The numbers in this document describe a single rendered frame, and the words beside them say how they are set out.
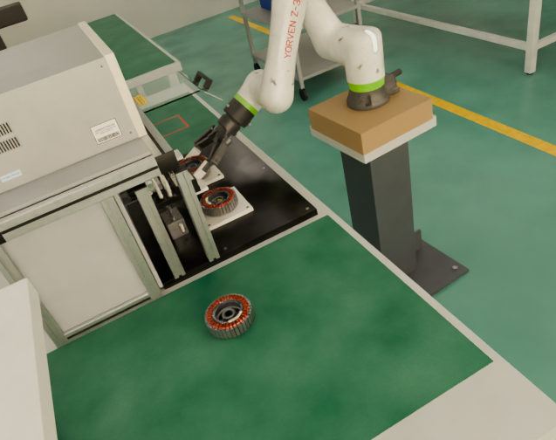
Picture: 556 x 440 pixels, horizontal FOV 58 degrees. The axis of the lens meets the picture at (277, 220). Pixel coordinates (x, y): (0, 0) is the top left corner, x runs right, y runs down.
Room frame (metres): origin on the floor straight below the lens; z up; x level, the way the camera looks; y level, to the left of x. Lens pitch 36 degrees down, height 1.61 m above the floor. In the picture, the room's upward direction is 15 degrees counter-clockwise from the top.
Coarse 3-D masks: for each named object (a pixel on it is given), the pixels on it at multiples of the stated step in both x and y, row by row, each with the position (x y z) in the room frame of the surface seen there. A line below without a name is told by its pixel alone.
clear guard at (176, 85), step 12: (180, 72) 1.69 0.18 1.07; (144, 84) 1.68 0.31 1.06; (156, 84) 1.65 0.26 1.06; (168, 84) 1.62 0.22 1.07; (180, 84) 1.59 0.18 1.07; (192, 84) 1.56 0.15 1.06; (132, 96) 1.60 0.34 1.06; (144, 96) 1.57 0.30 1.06; (156, 96) 1.54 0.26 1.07; (168, 96) 1.51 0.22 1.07; (180, 96) 1.48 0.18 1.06; (216, 96) 1.52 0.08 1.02; (144, 108) 1.46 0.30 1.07
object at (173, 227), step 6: (174, 210) 1.25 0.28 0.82; (162, 216) 1.24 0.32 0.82; (168, 216) 1.23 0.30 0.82; (180, 216) 1.22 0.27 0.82; (168, 222) 1.20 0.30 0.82; (174, 222) 1.19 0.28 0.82; (180, 222) 1.20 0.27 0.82; (168, 228) 1.19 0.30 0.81; (174, 228) 1.19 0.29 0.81; (186, 228) 1.20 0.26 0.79; (174, 234) 1.19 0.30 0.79; (180, 234) 1.19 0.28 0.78
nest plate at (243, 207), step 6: (240, 198) 1.29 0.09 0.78; (240, 204) 1.25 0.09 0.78; (246, 204) 1.25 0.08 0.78; (234, 210) 1.23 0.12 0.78; (240, 210) 1.22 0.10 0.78; (246, 210) 1.22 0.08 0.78; (204, 216) 1.25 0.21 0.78; (222, 216) 1.22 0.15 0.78; (228, 216) 1.21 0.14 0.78; (234, 216) 1.21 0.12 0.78; (240, 216) 1.21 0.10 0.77; (210, 222) 1.21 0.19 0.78; (216, 222) 1.20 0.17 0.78; (222, 222) 1.19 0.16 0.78; (228, 222) 1.20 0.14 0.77; (210, 228) 1.18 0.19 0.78
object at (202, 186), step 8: (192, 176) 1.24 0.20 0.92; (176, 184) 1.23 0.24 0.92; (200, 184) 1.26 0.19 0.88; (176, 192) 1.22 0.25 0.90; (200, 192) 1.23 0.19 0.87; (160, 200) 1.21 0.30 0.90; (168, 200) 1.20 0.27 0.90; (176, 200) 1.20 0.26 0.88; (160, 208) 1.19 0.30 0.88; (168, 208) 1.20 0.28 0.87
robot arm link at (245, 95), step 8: (256, 72) 1.58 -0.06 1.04; (248, 80) 1.57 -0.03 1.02; (256, 80) 1.53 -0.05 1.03; (240, 88) 1.59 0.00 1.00; (248, 88) 1.56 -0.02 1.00; (240, 96) 1.55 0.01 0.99; (248, 96) 1.54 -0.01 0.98; (248, 104) 1.53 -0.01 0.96; (256, 104) 1.53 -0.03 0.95; (256, 112) 1.54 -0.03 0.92
